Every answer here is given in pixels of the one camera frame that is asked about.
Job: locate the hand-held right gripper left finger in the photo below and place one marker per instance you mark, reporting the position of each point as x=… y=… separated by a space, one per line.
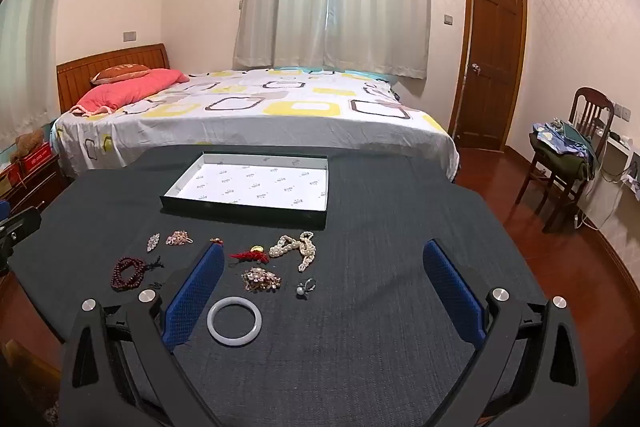
x=197 y=292

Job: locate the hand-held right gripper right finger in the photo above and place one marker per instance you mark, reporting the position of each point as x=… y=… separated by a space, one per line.
x=452 y=292

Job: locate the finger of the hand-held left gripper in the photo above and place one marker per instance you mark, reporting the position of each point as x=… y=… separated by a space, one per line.
x=22 y=224
x=4 y=209

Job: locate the white jade bangle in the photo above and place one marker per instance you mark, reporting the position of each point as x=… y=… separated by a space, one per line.
x=235 y=322

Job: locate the rose gold brooch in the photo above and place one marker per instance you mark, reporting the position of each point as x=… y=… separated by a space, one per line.
x=179 y=237

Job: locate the pearl flower brooch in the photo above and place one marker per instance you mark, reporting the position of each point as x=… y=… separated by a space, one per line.
x=260 y=280

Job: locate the silver rhinestone brooch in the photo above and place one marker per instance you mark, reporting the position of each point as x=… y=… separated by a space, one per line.
x=153 y=241

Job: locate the green jewelry box tray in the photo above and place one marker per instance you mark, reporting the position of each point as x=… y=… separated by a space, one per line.
x=250 y=187

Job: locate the wooden nightstand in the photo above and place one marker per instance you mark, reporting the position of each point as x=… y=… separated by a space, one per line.
x=35 y=187

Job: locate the red box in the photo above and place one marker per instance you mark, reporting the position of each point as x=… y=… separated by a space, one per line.
x=37 y=159

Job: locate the brown teddy bear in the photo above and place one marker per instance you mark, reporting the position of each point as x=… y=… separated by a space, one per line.
x=27 y=142

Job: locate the dark grey tablecloth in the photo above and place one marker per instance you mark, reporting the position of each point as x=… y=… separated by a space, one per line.
x=350 y=332

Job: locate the sheer striped side curtain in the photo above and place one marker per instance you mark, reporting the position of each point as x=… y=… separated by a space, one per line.
x=30 y=57

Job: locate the wooden headboard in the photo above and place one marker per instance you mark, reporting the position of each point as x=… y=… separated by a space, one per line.
x=85 y=67

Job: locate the pink pillow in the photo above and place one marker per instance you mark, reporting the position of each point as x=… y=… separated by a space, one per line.
x=130 y=89

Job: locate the pile of clothes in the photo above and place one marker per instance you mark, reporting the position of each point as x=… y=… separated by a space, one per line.
x=560 y=152

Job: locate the brown cushion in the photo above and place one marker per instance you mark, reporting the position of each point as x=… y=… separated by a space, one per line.
x=120 y=73

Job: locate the white desk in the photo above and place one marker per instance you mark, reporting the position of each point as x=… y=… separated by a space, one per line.
x=617 y=197

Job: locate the bed with patterned sheet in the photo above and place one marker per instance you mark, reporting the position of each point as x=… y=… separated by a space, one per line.
x=275 y=117

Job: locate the dark wooden chair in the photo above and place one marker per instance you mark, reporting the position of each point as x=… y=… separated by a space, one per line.
x=590 y=104

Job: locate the brown wooden door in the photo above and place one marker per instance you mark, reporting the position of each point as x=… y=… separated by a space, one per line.
x=492 y=57

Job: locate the grey wall socket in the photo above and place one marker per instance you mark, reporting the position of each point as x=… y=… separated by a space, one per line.
x=129 y=37

